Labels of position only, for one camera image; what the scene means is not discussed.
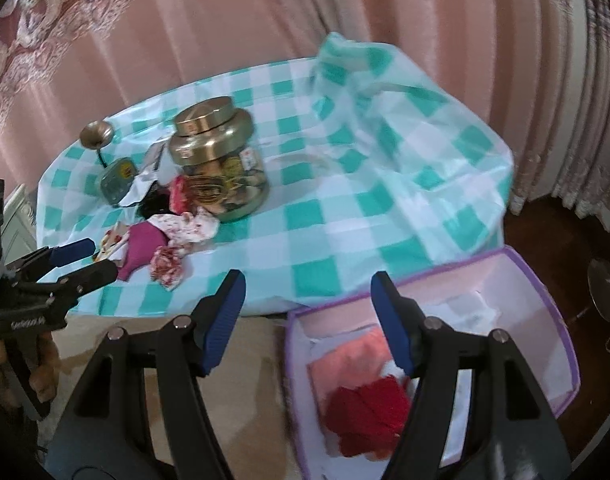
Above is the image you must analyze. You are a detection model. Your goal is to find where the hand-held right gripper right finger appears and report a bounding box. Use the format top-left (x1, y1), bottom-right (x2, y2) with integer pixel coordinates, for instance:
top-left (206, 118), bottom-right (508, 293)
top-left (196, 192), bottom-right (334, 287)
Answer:
top-left (371, 271), bottom-right (574, 480)

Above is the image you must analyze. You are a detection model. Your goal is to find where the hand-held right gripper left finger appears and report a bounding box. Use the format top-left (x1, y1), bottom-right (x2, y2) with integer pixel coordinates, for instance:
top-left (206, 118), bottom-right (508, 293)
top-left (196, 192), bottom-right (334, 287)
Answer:
top-left (47, 269), bottom-right (247, 480)

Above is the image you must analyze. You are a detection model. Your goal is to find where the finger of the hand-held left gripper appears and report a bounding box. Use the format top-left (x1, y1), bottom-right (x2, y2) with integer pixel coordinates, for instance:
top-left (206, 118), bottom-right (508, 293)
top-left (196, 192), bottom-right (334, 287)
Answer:
top-left (15, 238), bottom-right (96, 282)
top-left (20, 260), bottom-right (120, 317)

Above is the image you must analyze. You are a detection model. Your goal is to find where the purple-trimmed fabric storage box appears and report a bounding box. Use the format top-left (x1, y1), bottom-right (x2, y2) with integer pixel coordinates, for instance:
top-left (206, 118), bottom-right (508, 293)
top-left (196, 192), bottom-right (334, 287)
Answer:
top-left (283, 246), bottom-right (581, 480)

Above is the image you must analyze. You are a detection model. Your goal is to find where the person's left hand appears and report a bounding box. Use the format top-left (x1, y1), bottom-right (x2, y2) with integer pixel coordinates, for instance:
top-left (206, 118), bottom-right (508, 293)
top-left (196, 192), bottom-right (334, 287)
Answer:
top-left (29, 332), bottom-right (62, 404)

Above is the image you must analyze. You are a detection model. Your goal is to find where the cream red patterned cloth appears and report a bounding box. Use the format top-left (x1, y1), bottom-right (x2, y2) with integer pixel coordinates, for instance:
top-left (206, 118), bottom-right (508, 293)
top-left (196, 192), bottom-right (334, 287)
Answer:
top-left (96, 225), bottom-right (136, 262)

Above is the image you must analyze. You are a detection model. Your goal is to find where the magenta sock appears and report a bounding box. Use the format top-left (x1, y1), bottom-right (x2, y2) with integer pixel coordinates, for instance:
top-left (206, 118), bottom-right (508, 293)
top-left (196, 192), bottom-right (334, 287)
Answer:
top-left (116, 222), bottom-right (172, 281)

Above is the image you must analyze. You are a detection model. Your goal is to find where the peach cloth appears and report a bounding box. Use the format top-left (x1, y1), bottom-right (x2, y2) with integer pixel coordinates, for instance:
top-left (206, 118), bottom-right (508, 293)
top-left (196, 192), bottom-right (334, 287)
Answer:
top-left (307, 332), bottom-right (412, 402)

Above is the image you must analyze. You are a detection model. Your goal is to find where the white cabinet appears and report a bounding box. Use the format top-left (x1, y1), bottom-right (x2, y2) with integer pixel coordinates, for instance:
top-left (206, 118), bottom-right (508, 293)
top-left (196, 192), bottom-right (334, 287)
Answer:
top-left (0, 182), bottom-right (38, 262)

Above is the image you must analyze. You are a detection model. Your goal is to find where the red white floral bundle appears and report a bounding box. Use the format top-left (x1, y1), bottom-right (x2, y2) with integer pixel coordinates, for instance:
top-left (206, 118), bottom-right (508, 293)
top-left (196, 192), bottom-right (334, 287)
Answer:
top-left (150, 246), bottom-right (187, 289)

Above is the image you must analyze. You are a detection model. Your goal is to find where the dark cloth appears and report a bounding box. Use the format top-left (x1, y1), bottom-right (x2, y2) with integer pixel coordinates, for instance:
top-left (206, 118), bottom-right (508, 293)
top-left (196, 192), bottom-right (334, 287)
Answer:
top-left (139, 191), bottom-right (175, 220)

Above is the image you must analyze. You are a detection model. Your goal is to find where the red knitted cloth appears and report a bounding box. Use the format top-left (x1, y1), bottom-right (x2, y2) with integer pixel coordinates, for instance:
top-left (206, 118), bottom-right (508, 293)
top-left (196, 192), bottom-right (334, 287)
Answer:
top-left (325, 375), bottom-right (417, 459)

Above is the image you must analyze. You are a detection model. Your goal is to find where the white crumpled cloth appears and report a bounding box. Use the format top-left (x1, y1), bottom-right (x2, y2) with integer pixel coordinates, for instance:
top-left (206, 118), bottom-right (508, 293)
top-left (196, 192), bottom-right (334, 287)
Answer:
top-left (127, 142), bottom-right (172, 207)

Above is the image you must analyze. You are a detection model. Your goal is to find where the white red floral cloth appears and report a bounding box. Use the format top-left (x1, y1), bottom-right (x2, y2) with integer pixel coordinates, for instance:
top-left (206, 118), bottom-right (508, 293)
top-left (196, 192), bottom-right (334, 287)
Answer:
top-left (149, 206), bottom-right (221, 250)

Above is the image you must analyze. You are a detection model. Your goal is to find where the small brass round ornament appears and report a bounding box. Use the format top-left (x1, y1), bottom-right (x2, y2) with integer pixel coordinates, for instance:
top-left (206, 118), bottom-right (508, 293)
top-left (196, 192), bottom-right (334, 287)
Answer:
top-left (80, 121), bottom-right (114, 168)

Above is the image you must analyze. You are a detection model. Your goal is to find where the green white checked tablecloth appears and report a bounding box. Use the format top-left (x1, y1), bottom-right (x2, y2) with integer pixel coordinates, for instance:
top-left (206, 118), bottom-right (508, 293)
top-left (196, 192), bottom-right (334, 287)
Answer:
top-left (35, 32), bottom-right (516, 318)

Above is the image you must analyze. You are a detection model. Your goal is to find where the glass jar with gold lid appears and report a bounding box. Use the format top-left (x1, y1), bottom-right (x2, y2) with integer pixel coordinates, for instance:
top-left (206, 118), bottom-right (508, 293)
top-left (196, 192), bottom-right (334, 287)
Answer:
top-left (167, 96), bottom-right (271, 224)

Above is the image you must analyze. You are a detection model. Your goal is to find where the round clear disc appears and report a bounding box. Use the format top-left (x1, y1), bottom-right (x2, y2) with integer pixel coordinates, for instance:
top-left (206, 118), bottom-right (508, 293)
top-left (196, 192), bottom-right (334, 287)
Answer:
top-left (586, 257), bottom-right (610, 327)

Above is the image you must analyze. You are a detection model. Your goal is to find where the pink lace patterned curtain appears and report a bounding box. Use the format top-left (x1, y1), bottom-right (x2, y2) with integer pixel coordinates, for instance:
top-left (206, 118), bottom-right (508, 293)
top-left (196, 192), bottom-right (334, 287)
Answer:
top-left (0, 0), bottom-right (153, 133)

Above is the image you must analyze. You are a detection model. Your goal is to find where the striped curtain with lace hem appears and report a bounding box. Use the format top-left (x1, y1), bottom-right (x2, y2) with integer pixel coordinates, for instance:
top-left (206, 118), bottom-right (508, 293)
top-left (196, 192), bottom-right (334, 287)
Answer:
top-left (505, 0), bottom-right (610, 228)

